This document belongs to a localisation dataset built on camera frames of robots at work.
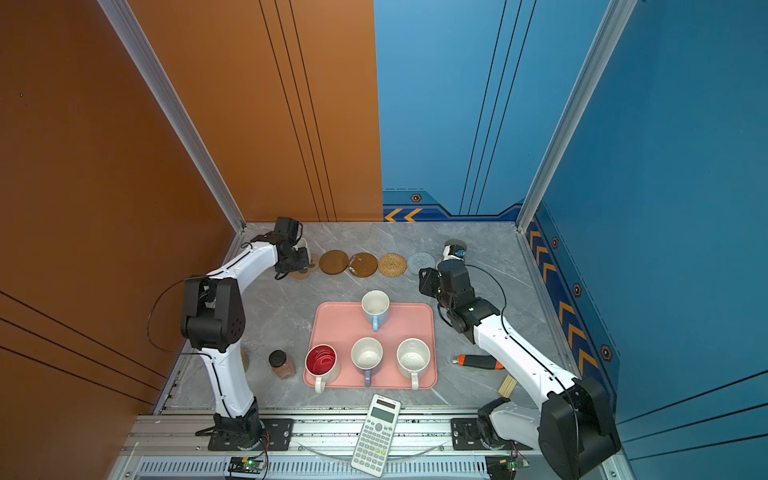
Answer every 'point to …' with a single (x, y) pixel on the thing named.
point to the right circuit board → (503, 467)
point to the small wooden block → (508, 386)
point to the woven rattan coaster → (393, 265)
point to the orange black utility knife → (478, 361)
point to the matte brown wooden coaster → (333, 262)
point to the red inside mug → (322, 362)
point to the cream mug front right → (413, 356)
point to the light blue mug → (375, 305)
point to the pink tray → (340, 324)
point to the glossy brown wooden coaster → (363, 264)
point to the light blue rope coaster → (419, 261)
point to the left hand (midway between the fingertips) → (301, 260)
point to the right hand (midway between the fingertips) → (422, 273)
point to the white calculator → (374, 444)
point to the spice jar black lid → (282, 363)
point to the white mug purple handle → (367, 354)
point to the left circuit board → (246, 465)
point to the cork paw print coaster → (312, 270)
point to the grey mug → (456, 245)
